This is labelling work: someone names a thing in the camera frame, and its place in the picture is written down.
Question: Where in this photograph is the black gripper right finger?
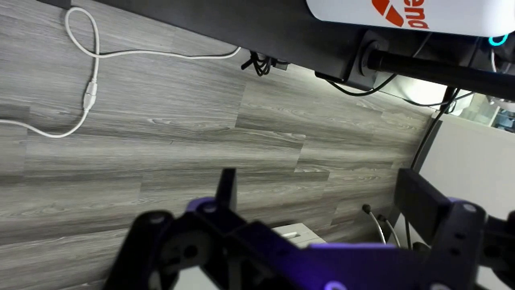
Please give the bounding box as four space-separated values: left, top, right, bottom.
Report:
395 168 515 290

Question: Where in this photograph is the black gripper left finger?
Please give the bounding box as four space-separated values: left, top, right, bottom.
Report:
103 168 303 290

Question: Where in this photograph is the white box red logo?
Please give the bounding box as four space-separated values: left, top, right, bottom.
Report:
305 0 515 39

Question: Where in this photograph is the grey cabinet panel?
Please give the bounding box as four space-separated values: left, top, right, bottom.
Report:
417 115 515 223

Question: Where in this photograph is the small white block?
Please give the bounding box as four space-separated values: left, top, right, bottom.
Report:
271 223 324 249

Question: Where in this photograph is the white floor cable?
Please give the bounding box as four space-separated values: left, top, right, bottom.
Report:
0 6 245 141

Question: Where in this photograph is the black cable bundle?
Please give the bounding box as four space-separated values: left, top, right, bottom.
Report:
240 49 288 78

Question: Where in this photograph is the black desk frame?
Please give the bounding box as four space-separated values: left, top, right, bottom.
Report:
37 0 515 104

